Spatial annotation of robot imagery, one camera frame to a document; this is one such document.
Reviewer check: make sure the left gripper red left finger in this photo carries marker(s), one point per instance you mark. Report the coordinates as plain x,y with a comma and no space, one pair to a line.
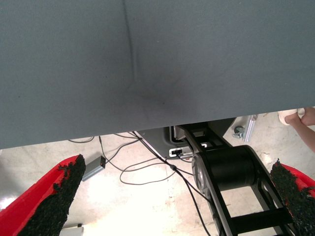
37,209

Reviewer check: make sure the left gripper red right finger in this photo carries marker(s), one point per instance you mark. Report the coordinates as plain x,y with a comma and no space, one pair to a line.
300,196

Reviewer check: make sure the white box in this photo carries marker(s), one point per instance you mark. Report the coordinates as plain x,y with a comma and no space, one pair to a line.
72,230

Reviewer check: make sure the grey power adapter box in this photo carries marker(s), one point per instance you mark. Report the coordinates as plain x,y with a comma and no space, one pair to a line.
93,169

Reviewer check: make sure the grey caster wheel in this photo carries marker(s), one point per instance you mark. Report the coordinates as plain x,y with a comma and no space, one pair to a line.
238,131

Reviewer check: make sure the white connector panel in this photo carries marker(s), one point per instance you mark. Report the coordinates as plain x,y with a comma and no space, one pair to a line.
171,154

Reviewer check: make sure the grey base housing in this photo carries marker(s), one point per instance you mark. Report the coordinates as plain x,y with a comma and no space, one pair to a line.
158,140

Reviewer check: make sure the dark grey table cloth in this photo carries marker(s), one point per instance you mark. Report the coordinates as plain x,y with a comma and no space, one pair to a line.
73,61

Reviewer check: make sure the black metal frame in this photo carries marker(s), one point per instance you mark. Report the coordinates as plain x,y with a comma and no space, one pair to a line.
227,168

